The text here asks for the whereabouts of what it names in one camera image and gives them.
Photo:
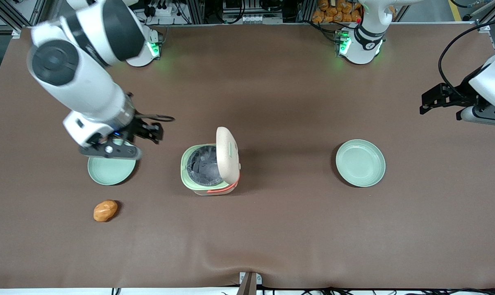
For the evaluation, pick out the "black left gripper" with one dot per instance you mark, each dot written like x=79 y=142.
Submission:
x=464 y=90

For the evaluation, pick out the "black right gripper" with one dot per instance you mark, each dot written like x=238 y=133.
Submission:
x=139 y=128

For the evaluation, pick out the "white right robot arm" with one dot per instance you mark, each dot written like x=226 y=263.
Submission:
x=79 y=73

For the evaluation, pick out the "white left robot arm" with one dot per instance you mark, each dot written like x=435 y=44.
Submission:
x=360 y=51

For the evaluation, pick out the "pale green plate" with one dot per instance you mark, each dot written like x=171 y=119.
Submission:
x=360 y=162
x=110 y=172

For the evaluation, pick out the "silver table corner clamp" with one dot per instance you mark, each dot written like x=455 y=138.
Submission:
x=16 y=33
x=484 y=28

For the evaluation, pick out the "orange-brown bread roll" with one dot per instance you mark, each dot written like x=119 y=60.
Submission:
x=105 y=210

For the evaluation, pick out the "bag of orange bread rolls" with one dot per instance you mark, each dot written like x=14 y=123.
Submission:
x=333 y=12

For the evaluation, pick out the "white power strip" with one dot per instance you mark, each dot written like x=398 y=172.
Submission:
x=251 y=18

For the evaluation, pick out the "brown table mat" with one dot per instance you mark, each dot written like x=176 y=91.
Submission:
x=272 y=237

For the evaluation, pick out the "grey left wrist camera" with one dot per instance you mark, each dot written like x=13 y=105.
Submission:
x=483 y=116

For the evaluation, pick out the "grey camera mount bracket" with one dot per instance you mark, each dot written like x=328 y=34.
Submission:
x=249 y=283

